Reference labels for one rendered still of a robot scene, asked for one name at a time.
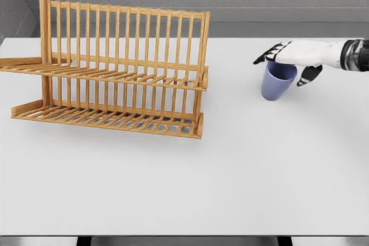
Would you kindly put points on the wooden two-tier dish rack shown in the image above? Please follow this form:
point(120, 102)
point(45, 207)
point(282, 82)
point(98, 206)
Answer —
point(124, 70)

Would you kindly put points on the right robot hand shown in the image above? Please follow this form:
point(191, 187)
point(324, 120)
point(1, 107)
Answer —
point(297, 53)

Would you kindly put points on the blue cup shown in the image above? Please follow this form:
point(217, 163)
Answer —
point(275, 84)

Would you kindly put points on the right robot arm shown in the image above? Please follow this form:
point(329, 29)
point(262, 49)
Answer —
point(343, 53)

